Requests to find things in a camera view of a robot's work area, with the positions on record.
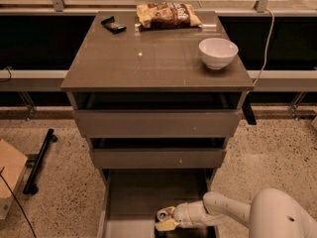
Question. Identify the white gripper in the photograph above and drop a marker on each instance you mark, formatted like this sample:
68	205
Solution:
180	212

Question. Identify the dark pepsi soda can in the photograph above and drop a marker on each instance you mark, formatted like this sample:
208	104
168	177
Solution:
163	221

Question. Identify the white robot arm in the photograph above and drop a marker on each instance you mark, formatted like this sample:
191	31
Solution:
272	214

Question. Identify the grey open bottom drawer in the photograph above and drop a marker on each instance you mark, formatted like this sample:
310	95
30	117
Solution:
133	198

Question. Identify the grey middle drawer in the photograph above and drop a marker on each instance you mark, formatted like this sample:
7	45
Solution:
160	153

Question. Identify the grey top drawer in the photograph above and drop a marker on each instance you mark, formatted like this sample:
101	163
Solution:
156	114

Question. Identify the grey drawer cabinet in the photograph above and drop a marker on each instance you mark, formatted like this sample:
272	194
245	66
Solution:
152	61

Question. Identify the black metal bar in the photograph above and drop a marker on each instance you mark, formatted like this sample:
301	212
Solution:
30	186

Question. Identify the white ceramic bowl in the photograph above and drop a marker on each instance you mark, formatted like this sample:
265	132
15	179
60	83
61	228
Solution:
217	53

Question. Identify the yellow brown chip bag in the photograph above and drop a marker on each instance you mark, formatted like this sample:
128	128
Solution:
167	15

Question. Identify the small black snack packet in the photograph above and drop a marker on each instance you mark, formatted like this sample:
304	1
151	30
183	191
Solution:
111	25

